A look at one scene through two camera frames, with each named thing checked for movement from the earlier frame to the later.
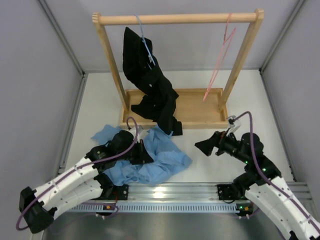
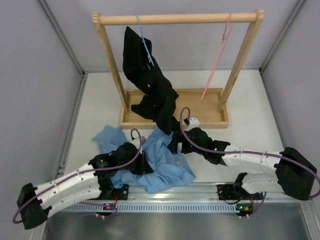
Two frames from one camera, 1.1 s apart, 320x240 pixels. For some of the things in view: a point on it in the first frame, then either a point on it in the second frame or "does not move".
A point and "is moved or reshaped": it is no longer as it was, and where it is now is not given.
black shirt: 157,94 does not move
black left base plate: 119,193 does not move
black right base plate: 226,192 does not move
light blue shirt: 169,155 is moved or reshaped
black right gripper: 218,138 → 178,137
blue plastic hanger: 150,58 does not move
